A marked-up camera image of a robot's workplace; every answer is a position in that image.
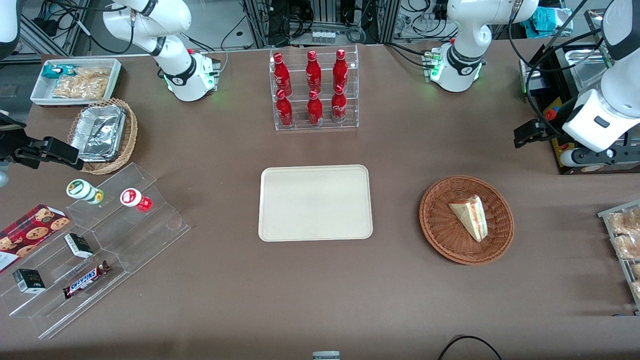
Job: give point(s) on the small grey box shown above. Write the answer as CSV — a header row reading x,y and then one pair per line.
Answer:
x,y
326,356

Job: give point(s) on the teal snack packet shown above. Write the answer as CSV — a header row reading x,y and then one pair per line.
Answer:
x,y
52,71

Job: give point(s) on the beige plastic serving tray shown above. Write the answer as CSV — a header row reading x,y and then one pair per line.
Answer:
x,y
315,202

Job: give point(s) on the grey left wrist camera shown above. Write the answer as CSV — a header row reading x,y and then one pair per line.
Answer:
x,y
570,157

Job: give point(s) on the red cookie box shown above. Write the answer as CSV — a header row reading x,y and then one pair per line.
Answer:
x,y
30,232

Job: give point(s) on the brown round wicker basket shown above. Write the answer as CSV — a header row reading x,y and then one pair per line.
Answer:
x,y
445,235

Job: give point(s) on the steel warmer pan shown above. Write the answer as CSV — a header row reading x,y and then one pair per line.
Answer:
x,y
582,65

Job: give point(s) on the Snickers chocolate bar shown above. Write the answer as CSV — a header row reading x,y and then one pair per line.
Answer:
x,y
85,280

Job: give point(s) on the white rectangular plastic bin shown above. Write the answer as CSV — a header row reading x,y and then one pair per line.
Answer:
x,y
40,95

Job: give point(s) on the aluminium frame rack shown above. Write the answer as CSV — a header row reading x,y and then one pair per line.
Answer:
x,y
320,17

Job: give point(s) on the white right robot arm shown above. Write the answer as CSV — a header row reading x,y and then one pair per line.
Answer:
x,y
185,75

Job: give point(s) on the wrapped golden pastry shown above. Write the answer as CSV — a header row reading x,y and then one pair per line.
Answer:
x,y
636,270
629,246
636,287
627,221

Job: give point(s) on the red lidded yogurt cup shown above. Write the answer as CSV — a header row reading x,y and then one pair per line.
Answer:
x,y
132,198

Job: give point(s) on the red round knob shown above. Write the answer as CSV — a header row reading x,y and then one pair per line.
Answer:
x,y
550,114

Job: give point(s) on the light wicker basket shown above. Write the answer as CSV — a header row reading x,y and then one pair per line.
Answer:
x,y
129,135

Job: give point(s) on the stacked aluminium foil containers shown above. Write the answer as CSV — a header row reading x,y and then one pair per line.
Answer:
x,y
97,132

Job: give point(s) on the green lidded yogurt cup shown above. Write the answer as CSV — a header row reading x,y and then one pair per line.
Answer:
x,y
82,190

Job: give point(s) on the small black carton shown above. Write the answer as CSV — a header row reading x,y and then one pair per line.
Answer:
x,y
29,281
79,245

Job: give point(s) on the triangular sandwich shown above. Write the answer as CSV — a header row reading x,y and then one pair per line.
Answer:
x,y
472,217

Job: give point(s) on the clear bag of crackers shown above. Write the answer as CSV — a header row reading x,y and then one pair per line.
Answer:
x,y
66,87
95,80

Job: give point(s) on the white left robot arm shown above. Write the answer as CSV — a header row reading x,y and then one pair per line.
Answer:
x,y
457,60

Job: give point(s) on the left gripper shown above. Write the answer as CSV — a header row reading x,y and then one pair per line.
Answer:
x,y
559,119

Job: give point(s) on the red cola bottle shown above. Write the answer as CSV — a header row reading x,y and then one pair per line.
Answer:
x,y
340,72
313,72
339,107
315,111
281,75
285,112

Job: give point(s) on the black food warmer appliance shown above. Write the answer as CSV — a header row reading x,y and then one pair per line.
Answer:
x,y
547,67

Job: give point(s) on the clear acrylic bottle rack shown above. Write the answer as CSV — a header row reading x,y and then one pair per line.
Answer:
x,y
300,107

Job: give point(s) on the clear acrylic stepped display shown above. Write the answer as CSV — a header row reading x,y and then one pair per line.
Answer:
x,y
145,235

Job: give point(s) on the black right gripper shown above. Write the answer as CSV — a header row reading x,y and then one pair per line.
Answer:
x,y
10,148

